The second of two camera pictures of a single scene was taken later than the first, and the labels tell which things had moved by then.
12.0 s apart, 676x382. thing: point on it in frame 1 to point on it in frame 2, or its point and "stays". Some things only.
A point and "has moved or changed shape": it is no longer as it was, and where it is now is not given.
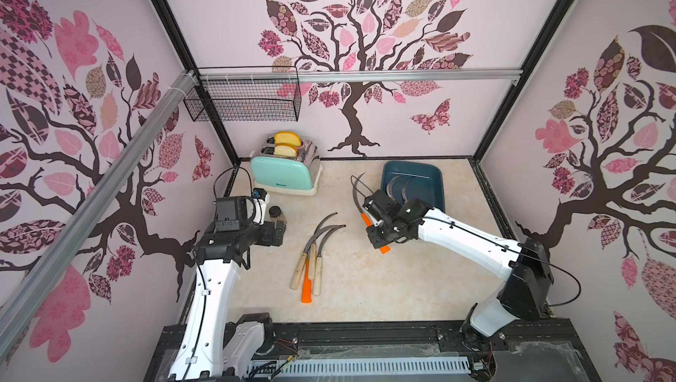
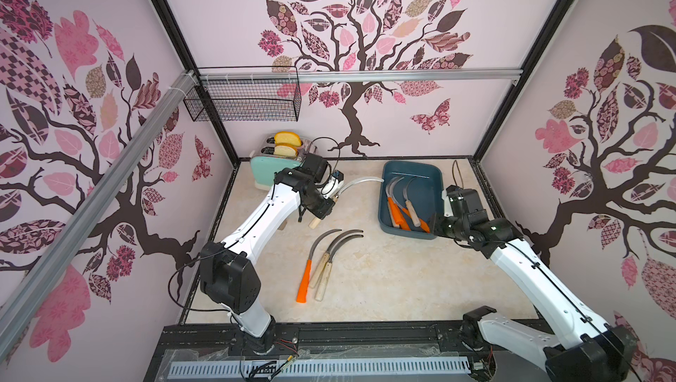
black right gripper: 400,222 to 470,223
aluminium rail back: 362,76 stays
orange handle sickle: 384,250 has moved or changed shape
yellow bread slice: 287,137 stays
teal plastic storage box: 404,180 stays
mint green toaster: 297,175 stays
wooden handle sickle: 312,249 to 326,256
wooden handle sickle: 303,260 to 315,222
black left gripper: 266,238 to 323,209
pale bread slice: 285,150 stays
